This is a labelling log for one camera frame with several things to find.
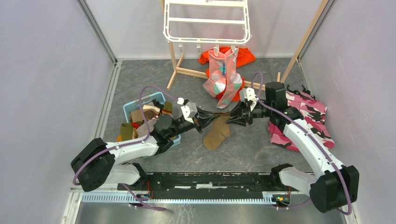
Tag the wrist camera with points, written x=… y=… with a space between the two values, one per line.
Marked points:
x=189 y=109
x=248 y=96

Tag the orange shirt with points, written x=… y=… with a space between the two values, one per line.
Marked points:
x=244 y=57

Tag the pile of socks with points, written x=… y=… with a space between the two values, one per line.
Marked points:
x=137 y=128

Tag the light blue basket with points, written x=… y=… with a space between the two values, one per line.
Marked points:
x=134 y=106

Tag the pink camouflage backpack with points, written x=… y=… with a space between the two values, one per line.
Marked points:
x=314 y=114

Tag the white clip hanger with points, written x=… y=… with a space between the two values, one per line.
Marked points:
x=243 y=22

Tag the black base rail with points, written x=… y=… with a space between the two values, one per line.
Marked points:
x=208 y=186

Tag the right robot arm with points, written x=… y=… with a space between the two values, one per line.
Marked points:
x=333 y=185

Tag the wooden drying rack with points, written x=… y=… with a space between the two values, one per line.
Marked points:
x=177 y=57

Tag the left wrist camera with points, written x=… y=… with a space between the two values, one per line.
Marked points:
x=189 y=109

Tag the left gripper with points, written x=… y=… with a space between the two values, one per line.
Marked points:
x=202 y=119

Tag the brown tan sock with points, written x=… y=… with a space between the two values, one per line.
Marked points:
x=219 y=131

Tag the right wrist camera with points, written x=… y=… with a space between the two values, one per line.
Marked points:
x=248 y=96

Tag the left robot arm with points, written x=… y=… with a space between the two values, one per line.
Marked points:
x=102 y=162

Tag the pink sock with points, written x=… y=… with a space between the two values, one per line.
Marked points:
x=234 y=81
x=216 y=82

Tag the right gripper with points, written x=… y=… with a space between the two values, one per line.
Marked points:
x=243 y=113

